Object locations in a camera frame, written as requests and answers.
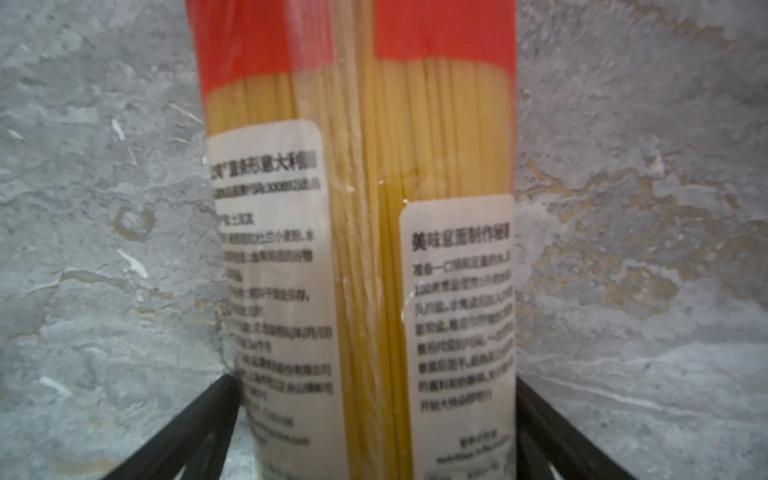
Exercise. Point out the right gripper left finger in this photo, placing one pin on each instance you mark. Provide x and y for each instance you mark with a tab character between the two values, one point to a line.
195	444

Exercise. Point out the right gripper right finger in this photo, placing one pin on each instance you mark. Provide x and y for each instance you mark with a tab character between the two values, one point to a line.
550	447

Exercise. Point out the red-end spaghetti bag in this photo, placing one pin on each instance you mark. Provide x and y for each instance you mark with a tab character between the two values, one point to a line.
362	155

